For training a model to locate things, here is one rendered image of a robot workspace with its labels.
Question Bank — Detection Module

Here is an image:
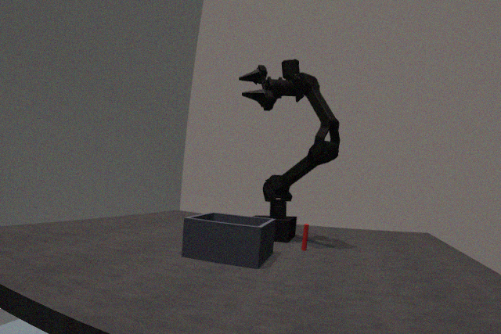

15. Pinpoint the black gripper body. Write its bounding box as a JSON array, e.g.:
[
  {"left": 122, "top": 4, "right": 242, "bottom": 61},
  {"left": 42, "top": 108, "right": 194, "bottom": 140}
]
[{"left": 258, "top": 65, "right": 287, "bottom": 110}]

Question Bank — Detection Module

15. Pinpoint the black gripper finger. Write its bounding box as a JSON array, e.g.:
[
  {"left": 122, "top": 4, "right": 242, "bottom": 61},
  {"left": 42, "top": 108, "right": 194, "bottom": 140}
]
[
  {"left": 239, "top": 68, "right": 260, "bottom": 84},
  {"left": 242, "top": 89, "right": 265, "bottom": 107}
]

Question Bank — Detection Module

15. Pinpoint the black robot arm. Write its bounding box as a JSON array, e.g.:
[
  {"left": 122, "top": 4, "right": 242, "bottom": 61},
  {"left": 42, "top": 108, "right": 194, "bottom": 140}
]
[{"left": 263, "top": 59, "right": 340, "bottom": 219}]

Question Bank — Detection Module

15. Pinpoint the red peg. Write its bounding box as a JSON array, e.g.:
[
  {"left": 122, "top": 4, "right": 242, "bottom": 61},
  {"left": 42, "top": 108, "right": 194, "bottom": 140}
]
[{"left": 301, "top": 224, "right": 309, "bottom": 251}]

